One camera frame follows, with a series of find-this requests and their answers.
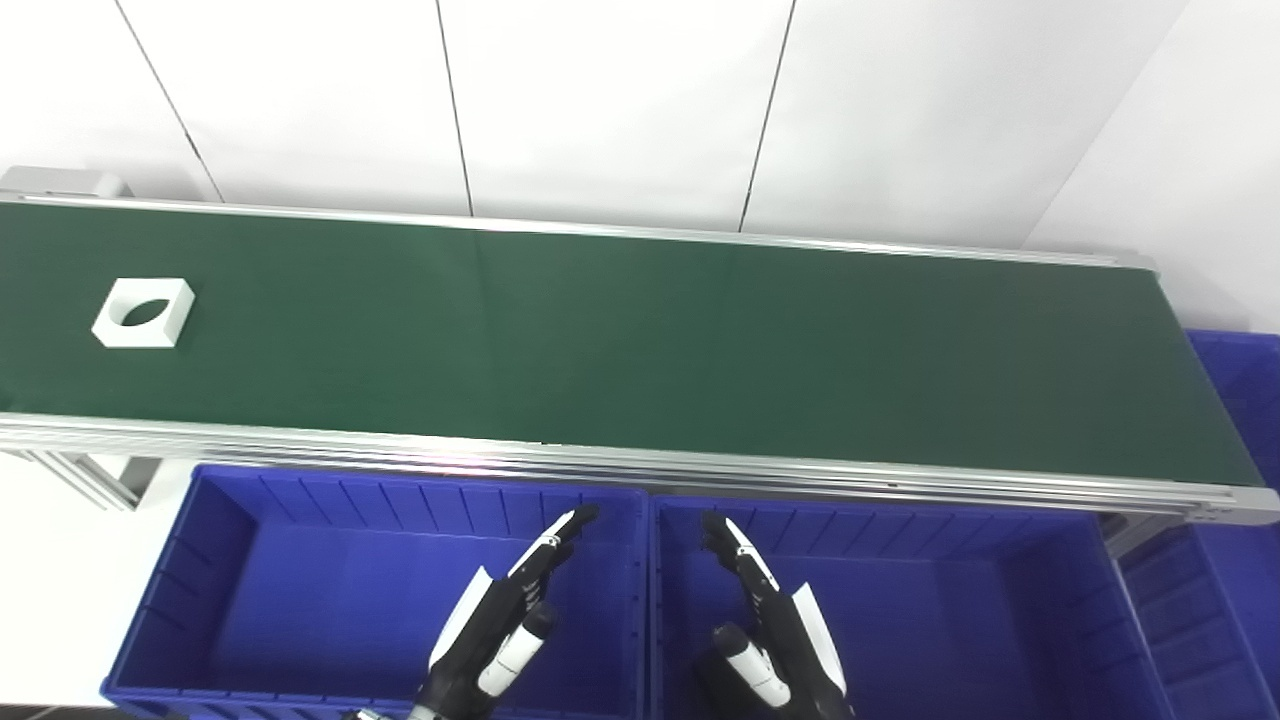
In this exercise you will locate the blue plastic bin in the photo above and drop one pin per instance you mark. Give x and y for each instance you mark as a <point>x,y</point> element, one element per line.
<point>300,600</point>
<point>1240,600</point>
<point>950,620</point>

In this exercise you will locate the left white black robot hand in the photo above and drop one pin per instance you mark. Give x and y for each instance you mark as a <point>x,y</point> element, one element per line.
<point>500,620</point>

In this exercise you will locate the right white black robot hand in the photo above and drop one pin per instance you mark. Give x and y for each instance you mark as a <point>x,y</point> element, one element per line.
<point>790,650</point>

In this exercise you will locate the grey conveyor motor housing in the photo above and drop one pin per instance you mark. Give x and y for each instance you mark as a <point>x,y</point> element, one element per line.
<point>80,182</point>

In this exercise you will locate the green conveyor belt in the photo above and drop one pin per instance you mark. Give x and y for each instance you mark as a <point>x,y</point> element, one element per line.
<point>640,340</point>
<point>640,468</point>

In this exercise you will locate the aluminium conveyor leg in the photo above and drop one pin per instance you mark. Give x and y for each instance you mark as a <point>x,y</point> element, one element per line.
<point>100,480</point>

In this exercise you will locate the white square part with hole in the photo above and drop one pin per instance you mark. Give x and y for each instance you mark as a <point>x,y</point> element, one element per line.
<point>112,335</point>

